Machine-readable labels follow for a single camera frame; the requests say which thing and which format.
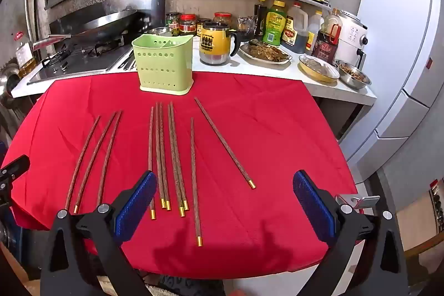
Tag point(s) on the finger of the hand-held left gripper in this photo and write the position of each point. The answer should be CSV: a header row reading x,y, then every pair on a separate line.
x,y
15,166

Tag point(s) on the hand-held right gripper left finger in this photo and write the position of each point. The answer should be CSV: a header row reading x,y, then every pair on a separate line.
x,y
137,202

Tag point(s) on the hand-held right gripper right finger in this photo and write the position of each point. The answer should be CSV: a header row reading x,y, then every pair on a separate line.
x,y
312,202

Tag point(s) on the set of brown wooden chopsticks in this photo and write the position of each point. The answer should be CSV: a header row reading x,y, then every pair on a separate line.
x,y
195,178

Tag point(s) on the green plastic utensil holder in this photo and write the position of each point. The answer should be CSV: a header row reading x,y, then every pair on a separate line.
x,y
163,74

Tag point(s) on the steel pot lid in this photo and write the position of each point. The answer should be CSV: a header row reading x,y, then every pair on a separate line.
x,y
9,84

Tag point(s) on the red tablecloth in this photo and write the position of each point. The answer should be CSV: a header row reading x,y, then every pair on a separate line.
x,y
242,143

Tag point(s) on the person's patterned pants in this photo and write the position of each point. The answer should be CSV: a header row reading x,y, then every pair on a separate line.
x,y
184,287

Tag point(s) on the cooking oil bottle red cap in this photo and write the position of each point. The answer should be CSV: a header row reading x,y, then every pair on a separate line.
x,y
25,62

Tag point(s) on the gas stove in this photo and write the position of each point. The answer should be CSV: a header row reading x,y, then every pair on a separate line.
x,y
69,67

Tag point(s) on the wooden chair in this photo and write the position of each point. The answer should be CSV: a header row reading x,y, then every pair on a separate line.
x,y
421,247

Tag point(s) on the steel bowl with food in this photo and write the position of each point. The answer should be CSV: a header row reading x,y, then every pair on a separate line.
x,y
352,75

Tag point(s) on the yellow oval dish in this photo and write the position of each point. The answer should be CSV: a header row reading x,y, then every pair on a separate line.
x,y
317,69

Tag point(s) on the bundle of metal chopsticks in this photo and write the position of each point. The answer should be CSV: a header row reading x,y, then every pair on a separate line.
x,y
129,62

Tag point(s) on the plate of cooked food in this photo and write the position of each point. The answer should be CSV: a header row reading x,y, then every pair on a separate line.
x,y
265,53

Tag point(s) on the steel wok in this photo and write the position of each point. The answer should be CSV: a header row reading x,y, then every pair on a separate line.
x,y
111,27

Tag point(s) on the white kitchen appliance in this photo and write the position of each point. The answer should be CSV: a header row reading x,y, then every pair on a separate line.
x,y
352,36

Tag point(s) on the small steel bowl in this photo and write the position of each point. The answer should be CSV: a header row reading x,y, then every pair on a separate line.
x,y
160,31

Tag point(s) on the white plastic jug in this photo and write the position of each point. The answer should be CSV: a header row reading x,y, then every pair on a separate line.
x,y
314,29

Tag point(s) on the yellow steel mug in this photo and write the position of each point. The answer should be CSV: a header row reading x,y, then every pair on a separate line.
x,y
213,43

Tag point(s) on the green-lid sauce jar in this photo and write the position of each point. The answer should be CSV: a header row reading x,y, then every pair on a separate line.
x,y
172,25

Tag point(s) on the green plastic bottle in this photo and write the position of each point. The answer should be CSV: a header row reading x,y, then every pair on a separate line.
x,y
274,25

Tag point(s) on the red-lid sauce jar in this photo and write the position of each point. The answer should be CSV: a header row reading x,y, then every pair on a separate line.
x,y
188,26

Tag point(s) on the dark plastic bag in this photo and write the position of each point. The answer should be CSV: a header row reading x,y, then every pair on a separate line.
x,y
247,27

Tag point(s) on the small dark sauce jar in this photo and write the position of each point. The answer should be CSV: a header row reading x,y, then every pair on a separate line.
x,y
202,26

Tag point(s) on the yellow-cap soy sauce bottle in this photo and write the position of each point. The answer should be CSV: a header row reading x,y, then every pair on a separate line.
x,y
260,13

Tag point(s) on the white refrigerator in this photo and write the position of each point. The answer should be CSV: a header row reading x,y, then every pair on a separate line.
x,y
392,22

